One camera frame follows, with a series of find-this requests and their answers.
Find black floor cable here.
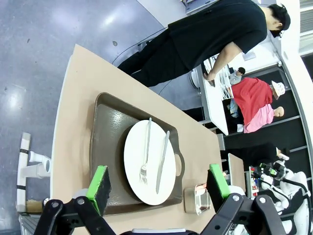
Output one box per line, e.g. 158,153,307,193
112,26,169,66

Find grey aluminium frame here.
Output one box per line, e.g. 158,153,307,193
19,211,44,235

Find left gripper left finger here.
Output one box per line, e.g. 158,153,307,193
34,165,117,235

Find white round dinner plate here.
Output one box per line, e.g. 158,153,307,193
123,119,177,206

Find rectangular steel container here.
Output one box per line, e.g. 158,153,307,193
183,183,212,216

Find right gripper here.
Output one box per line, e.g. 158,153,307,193
259,160,290,179

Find silver table knife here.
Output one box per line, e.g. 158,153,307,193
156,130,171,195

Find white window blinds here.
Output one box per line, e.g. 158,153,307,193
299,9,313,56

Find person's right forearm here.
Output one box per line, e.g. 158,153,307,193
209,43,245,75

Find pink shirt bald mannequin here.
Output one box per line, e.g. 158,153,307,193
243,104,286,134

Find white side table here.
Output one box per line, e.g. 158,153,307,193
199,57,229,137

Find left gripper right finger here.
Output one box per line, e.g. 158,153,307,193
200,163,287,235

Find brown cardboard piece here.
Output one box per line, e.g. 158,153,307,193
25,199,46,213

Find white storage cart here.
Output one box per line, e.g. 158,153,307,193
248,165,261,198

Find seated person grey shirt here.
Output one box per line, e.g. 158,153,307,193
228,67,246,85

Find person's right hand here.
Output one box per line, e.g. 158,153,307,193
202,70,217,83

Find person in black t-shirt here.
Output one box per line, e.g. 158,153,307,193
116,0,291,88

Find red jacket mannequin white hat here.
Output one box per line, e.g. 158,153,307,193
231,77,286,125

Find figure in black clothes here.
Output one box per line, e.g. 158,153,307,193
227,142,291,169

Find brown serving tray with handles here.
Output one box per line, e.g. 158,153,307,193
89,92,186,216

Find white wire dish rack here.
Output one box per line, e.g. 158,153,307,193
210,55,234,101

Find small brown table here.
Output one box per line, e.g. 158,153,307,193
227,153,246,194

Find white pipe frame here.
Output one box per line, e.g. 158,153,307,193
16,132,52,212

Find silver fork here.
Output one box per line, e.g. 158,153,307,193
138,117,153,185

